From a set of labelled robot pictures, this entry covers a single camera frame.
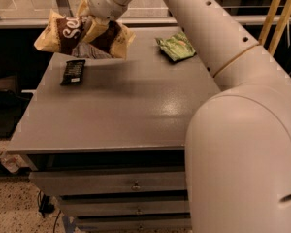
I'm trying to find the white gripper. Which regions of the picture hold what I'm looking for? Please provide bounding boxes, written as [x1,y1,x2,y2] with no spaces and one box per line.
[76,0,127,43]

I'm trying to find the brown sea salt chip bag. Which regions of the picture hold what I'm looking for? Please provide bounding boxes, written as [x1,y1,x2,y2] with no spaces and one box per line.
[34,10,136,59]

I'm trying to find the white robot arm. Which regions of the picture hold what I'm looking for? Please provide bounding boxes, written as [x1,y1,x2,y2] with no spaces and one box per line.
[89,0,291,233]

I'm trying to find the black rxbar chocolate bar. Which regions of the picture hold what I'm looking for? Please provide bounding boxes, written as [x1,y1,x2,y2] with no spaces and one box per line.
[61,59,85,85]

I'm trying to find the green chip bag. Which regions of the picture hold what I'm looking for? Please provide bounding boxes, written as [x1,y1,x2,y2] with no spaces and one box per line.
[156,32,196,62]

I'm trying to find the grey metal railing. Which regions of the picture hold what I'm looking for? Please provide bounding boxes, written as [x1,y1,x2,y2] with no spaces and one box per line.
[0,0,291,30]

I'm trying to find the grey drawer cabinet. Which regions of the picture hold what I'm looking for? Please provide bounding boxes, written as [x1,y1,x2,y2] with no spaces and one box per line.
[8,27,219,233]

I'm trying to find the yellow wooden rack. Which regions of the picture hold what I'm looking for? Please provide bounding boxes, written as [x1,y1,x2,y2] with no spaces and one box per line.
[257,0,291,56]

